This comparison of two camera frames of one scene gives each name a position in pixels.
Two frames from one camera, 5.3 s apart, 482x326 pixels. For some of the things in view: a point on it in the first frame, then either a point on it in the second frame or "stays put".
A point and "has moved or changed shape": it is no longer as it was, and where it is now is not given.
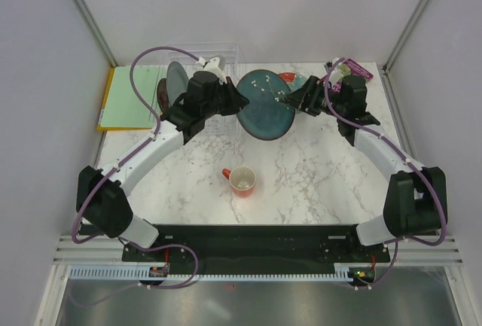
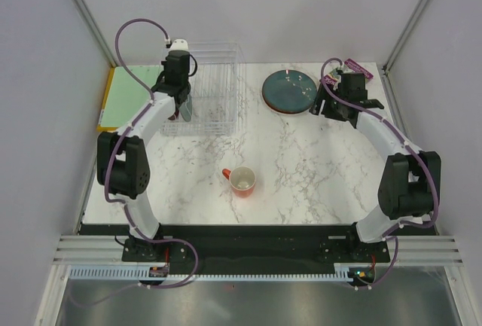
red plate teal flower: (294, 80) → (288, 99)
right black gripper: (316, 87) → (315, 108)
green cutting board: (121, 105) stays put
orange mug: (242, 181) stays put
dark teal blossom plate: (266, 117) has moved or changed shape
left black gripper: (237, 101) → (164, 62)
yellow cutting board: (99, 128) stays put
